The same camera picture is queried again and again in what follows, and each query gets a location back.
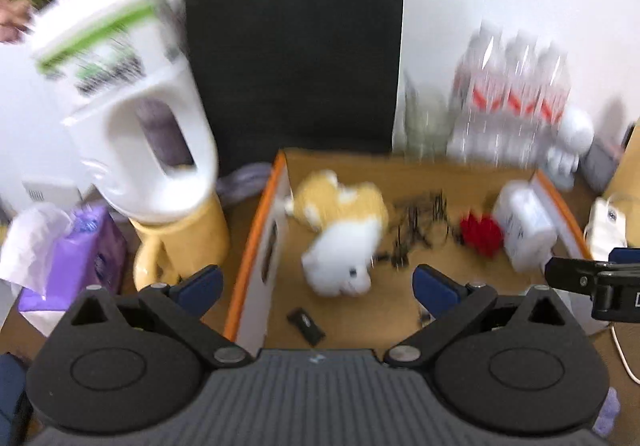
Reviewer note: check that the translucent plastic container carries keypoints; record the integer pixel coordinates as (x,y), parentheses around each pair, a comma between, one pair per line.
(525,221)

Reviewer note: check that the dark blue object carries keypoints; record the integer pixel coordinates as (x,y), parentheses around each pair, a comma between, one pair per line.
(10,391)

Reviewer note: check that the grey knitted cloth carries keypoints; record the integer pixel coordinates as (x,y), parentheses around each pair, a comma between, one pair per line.
(245,181)

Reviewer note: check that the white robot-shaped speaker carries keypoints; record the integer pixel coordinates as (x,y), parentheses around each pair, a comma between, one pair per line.
(575,130)

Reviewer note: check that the white power adapter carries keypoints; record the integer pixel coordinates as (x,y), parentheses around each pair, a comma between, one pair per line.
(607,221)

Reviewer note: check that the red cardboard box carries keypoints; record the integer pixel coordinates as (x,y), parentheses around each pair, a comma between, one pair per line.
(350,321)

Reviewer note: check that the black chair back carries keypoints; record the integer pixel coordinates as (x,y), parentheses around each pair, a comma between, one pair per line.
(290,50)

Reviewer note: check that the small grey box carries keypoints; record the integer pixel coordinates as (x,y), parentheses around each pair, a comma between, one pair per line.
(600,163)

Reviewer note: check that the clear glass cup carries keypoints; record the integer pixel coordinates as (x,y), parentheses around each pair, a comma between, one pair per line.
(425,125)

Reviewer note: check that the white detergent jug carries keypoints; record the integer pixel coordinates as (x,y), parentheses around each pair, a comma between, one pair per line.
(150,90)

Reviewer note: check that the red fabric rose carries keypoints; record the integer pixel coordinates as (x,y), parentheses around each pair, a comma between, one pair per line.
(480,233)

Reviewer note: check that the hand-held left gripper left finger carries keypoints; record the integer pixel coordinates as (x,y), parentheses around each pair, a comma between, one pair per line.
(200,287)

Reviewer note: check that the yellow mug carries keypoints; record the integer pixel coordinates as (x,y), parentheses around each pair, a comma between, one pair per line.
(200,236)

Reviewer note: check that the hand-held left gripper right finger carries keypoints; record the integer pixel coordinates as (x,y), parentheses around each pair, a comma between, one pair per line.
(437,289)

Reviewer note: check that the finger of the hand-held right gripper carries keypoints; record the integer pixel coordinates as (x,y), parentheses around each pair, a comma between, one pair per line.
(570,272)
(626,256)

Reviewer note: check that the small black flat device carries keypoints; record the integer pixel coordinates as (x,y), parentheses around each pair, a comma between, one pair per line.
(305,326)

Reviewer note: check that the clear water bottle red label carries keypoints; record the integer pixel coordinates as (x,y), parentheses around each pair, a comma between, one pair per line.
(552,105)
(475,90)
(517,100)

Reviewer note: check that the yellow white plush toy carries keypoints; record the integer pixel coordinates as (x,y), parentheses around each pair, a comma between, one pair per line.
(345,246)

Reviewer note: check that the purple tissue pack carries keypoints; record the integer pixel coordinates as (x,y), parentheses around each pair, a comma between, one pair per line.
(85,246)

